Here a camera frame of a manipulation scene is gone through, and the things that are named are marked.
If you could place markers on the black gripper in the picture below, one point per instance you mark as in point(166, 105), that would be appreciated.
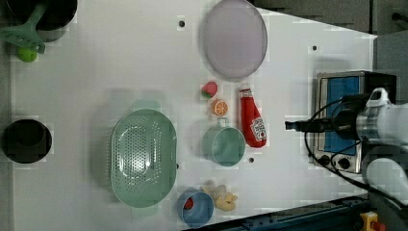
point(342, 120)

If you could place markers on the red ketchup bottle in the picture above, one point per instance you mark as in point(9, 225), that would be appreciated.
point(253, 126)

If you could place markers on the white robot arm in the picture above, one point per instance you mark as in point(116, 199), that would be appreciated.
point(374, 120)

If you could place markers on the green strainer colander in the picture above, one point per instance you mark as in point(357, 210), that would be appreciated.
point(143, 156)

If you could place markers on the silver toaster oven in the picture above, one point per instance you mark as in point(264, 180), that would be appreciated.
point(345, 94)

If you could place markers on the teal green mug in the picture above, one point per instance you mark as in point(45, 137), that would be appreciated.
point(223, 144)

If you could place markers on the orange slice toy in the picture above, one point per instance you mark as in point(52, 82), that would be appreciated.
point(220, 107)

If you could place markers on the red toy strawberry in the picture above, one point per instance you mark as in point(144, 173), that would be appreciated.
point(209, 90)

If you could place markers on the grey round plate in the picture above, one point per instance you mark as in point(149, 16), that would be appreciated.
point(235, 38)

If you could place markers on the yellow red emergency button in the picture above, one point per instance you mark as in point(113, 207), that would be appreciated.
point(371, 223)

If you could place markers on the blue cup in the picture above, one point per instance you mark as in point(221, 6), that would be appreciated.
point(200, 213)

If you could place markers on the small red toy in cup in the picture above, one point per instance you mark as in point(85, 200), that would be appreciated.
point(189, 204)

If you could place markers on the black round pot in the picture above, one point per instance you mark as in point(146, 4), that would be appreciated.
point(26, 141)

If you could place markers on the green lime toy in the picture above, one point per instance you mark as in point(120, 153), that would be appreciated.
point(26, 55)

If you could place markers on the green spatula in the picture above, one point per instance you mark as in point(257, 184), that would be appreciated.
point(26, 35)

